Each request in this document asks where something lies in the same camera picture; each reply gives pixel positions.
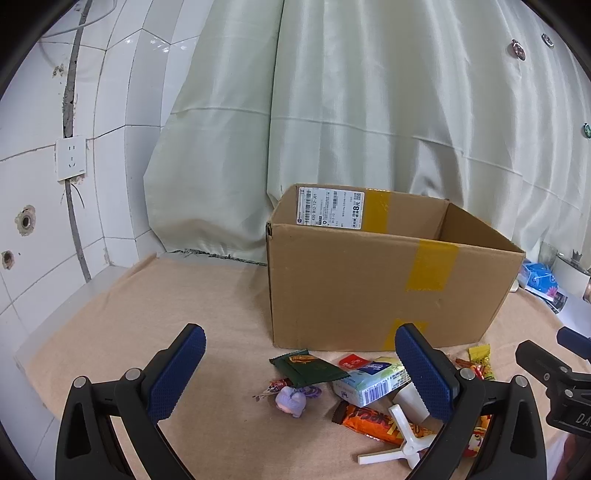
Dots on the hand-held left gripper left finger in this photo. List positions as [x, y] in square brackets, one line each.
[178, 369]

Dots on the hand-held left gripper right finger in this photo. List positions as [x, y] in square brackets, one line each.
[425, 374]

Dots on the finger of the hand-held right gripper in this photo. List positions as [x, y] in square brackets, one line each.
[542, 364]
[575, 342]

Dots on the white plastic gadget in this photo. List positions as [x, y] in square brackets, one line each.
[399, 424]

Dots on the red sausage packet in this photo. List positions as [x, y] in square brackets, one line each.
[353, 361]

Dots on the cardboard box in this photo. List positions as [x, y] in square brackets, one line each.
[346, 286]

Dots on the small white box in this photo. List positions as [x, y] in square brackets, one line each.
[406, 399]

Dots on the tissue pack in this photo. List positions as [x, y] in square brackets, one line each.
[369, 385]

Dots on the yellow candy packet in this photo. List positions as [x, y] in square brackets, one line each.
[480, 357]

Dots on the white cup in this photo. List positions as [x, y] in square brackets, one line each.
[570, 277]

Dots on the orange snack bar wrapper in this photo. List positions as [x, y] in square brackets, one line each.
[369, 420]

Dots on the blue tissue package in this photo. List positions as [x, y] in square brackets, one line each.
[540, 277]

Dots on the beige tablecloth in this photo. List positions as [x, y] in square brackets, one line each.
[184, 295]

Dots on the clear glass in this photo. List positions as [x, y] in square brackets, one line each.
[548, 254]

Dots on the wrapped lollipop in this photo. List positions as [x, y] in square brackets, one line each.
[279, 384]

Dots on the green snack packet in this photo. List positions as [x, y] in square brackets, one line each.
[309, 369]

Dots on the purple striped wrapper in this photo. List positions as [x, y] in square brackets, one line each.
[310, 392]

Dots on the pale green curtain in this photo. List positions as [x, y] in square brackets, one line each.
[346, 92]

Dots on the round wall pipe opening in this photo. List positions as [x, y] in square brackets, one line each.
[25, 220]

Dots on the white wall socket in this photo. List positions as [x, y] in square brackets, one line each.
[70, 157]

